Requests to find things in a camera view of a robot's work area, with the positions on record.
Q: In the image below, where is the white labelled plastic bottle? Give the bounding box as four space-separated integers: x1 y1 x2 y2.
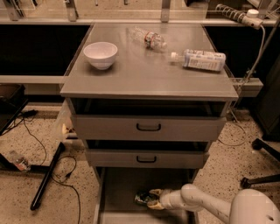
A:
170 49 226 72

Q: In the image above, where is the bottom grey drawer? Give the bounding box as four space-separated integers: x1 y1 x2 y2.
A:
93 167 199 224

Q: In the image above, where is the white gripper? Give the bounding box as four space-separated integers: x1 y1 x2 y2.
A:
147 189 184 210

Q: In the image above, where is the black office chair base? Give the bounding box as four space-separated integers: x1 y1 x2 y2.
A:
240 137 280 190

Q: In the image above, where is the black metal stand leg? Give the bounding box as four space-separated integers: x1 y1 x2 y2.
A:
30 143 65 211

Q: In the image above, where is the crushed green can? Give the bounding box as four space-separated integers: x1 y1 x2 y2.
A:
134 191 158 206

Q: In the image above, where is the top grey drawer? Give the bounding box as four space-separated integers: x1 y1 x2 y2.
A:
71 115 226 142

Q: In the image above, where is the small bottle on floor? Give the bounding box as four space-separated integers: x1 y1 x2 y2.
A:
10 150 31 172

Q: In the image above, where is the white power strip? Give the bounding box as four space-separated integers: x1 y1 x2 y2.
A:
215 3 263 30

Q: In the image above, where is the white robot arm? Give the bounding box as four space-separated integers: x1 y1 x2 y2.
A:
147 184 280 224

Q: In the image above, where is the grey drawer cabinet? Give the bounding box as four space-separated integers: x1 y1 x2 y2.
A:
59 22 240 224

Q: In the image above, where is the black floor cable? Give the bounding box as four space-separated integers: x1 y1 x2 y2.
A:
21 115 81 224

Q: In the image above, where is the clear plastic water bottle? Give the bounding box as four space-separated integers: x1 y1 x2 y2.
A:
129 26 167 51

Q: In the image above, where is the white ceramic bowl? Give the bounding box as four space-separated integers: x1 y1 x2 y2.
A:
83 42 118 70

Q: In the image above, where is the black box at left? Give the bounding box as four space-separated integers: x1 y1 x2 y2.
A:
0 84 28 135

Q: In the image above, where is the middle grey drawer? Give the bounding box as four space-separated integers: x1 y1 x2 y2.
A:
85 149 209 169

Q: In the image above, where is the grey drawer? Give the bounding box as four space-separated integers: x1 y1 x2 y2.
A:
71 115 226 142
85 149 209 169
93 167 199 224

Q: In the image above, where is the white power cord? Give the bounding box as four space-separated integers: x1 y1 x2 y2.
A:
217 24 267 147

